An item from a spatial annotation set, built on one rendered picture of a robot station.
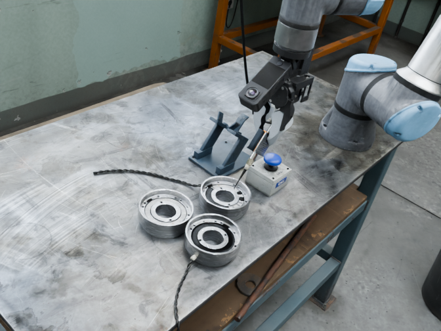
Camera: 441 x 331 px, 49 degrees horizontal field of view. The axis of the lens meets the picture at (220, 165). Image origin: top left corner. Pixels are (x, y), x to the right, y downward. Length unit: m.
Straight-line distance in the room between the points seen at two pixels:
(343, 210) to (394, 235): 0.93
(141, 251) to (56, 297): 0.17
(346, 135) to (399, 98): 0.20
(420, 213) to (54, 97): 1.99
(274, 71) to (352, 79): 0.38
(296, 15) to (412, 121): 0.41
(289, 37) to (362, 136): 0.49
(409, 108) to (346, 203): 0.50
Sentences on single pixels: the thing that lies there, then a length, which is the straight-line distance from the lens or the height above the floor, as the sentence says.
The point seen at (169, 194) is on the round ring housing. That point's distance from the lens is 0.98.
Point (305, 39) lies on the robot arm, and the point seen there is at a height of 1.16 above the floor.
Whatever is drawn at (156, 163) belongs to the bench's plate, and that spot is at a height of 0.80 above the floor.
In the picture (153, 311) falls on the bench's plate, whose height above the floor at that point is 0.80.
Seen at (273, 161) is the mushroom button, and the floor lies 0.87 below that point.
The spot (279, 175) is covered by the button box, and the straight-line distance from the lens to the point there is 1.07.
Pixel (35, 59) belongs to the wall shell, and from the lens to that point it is 2.59.
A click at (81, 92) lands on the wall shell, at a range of 2.84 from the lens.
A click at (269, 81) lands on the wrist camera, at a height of 1.08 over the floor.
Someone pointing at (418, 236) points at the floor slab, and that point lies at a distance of 2.50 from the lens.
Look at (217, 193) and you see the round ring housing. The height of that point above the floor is 0.82.
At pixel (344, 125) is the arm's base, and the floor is 0.86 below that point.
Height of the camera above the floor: 1.46
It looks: 36 degrees down
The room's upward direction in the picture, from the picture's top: 11 degrees clockwise
